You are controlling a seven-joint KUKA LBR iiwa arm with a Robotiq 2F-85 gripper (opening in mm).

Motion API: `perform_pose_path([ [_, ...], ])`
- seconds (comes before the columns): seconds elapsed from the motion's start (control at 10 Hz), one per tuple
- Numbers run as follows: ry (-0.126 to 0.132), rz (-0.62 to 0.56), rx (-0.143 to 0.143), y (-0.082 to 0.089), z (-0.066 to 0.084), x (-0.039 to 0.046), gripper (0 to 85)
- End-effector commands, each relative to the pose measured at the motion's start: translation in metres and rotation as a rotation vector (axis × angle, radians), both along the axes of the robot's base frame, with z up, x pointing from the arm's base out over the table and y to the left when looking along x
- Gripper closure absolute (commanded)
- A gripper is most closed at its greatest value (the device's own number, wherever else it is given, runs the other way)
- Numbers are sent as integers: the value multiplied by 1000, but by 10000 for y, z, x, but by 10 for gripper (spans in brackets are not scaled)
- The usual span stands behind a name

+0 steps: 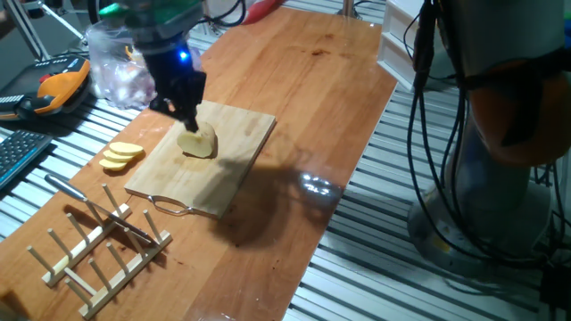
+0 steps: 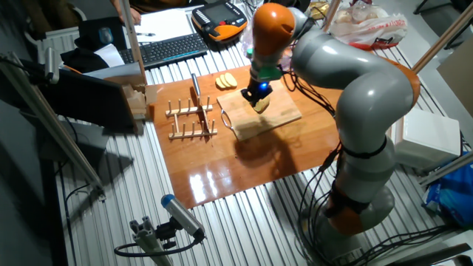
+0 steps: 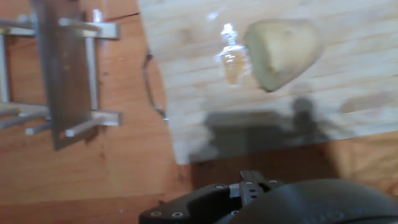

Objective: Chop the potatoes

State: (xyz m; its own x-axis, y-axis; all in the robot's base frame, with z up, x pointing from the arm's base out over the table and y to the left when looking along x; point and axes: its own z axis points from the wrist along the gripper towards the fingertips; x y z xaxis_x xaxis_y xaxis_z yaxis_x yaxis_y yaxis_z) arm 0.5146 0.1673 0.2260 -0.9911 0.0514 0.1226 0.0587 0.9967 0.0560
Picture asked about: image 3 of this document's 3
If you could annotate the halved potato chunk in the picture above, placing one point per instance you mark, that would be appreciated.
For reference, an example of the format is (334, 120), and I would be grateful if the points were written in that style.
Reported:
(283, 53)

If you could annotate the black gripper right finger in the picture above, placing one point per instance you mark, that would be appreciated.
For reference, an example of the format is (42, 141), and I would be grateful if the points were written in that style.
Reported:
(270, 183)

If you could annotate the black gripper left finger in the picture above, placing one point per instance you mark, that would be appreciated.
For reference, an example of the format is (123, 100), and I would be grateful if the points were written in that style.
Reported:
(199, 202)

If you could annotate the wooden peg dish rack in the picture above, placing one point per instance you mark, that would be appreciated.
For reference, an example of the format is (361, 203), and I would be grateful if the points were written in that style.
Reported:
(102, 31)

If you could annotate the wooden cutting board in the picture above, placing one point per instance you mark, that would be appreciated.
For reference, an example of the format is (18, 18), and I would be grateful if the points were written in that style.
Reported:
(280, 124)

